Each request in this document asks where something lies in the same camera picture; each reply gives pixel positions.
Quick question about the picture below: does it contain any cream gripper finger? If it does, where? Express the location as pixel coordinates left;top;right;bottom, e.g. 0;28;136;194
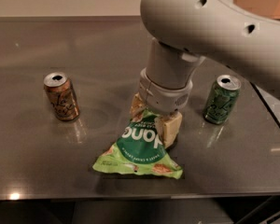
155;112;183;148
130;93;147;118

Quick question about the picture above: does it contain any green rice chip bag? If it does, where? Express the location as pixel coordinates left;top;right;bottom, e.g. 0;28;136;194
92;109;183;179

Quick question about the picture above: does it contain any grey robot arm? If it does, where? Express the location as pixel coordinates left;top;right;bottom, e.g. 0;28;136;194
139;0;280;146

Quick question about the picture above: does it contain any green soda can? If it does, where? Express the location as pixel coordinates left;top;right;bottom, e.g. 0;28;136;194
203;75;241;125

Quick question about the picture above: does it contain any orange soda can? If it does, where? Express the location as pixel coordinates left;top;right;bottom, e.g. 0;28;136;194
44;72;80;121

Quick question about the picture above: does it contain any adjacent grey side table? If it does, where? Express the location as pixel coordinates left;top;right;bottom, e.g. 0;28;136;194
250;83;280;142

